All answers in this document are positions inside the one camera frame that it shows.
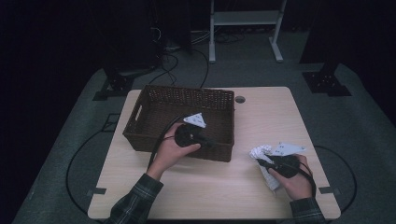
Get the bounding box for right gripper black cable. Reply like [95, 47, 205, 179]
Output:
[297, 161, 318, 199]

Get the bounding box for looped black floor cable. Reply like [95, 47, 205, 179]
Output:
[148, 52, 180, 87]

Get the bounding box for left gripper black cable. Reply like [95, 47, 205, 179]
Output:
[148, 115, 186, 171]

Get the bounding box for dark floor equipment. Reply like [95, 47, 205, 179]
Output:
[104, 0, 192, 71]

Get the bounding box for black stand base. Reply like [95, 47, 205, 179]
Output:
[92, 66, 135, 102]
[302, 62, 353, 97]

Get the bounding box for black floor cable loop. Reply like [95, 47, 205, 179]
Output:
[64, 125, 108, 216]
[313, 144, 359, 216]

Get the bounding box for long black floor cable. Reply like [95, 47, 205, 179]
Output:
[191, 48, 210, 89]

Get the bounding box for white cables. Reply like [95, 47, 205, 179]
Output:
[190, 29, 213, 45]

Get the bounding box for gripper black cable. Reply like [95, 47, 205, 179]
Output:
[148, 115, 186, 171]
[297, 161, 318, 199]

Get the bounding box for white waffle cloth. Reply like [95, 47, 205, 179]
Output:
[248, 144, 282, 192]

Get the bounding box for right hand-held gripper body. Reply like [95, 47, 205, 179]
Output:
[266, 142, 307, 179]

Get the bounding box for black cable bundle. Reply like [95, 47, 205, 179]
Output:
[214, 31, 247, 45]

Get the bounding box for grey tape strip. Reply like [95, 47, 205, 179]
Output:
[86, 187, 107, 197]
[318, 186, 341, 195]

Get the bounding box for white metal stand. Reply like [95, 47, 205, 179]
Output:
[208, 0, 288, 64]

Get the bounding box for person's right hand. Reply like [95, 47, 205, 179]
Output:
[269, 154, 314, 202]

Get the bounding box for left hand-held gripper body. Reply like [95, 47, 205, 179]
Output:
[173, 112, 207, 149]

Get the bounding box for person's left hand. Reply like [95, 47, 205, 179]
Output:
[146, 121, 202, 182]

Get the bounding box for brown wicker basket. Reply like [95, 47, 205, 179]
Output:
[122, 85, 235, 163]

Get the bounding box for black tape square outline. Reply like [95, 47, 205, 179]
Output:
[102, 113, 121, 133]

